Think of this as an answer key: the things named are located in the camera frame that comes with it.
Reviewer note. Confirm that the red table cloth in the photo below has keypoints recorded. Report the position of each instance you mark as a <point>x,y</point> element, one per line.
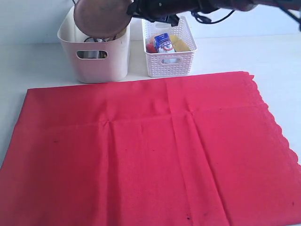
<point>186,151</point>

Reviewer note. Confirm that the white ceramic bowl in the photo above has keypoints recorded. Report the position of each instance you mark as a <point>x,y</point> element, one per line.
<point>94,40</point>

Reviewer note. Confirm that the cream plastic tub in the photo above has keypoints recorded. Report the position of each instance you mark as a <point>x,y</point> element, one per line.
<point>113,68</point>

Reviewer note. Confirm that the white perforated plastic basket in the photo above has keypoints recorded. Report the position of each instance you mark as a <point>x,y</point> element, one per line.
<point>169,64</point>

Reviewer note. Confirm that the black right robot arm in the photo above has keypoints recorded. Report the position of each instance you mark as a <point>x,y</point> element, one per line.
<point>209,6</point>

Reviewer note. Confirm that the stainless steel cup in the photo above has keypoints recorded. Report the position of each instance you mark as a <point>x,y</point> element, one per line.
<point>91,54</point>

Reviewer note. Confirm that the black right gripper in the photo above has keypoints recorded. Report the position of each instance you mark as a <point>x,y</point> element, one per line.
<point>163,11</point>

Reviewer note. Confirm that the red sausage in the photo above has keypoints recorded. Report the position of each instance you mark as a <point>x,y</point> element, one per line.
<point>150,48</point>

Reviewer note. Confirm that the yellow cheese wedge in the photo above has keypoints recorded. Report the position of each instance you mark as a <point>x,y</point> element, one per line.
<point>178,44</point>

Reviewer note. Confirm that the white blue milk carton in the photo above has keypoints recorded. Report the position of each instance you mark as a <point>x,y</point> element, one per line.
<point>163,44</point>

